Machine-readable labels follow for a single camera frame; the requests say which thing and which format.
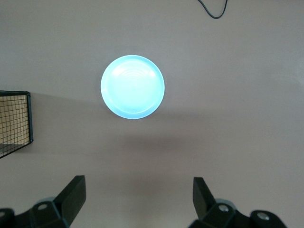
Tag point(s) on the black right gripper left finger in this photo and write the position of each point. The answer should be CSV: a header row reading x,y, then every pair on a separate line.
x,y
69,202

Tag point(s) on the light blue round plate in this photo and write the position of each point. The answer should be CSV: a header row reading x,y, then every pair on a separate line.
x,y
133,88

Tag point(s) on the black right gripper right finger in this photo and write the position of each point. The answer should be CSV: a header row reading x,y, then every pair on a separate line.
x,y
209,209

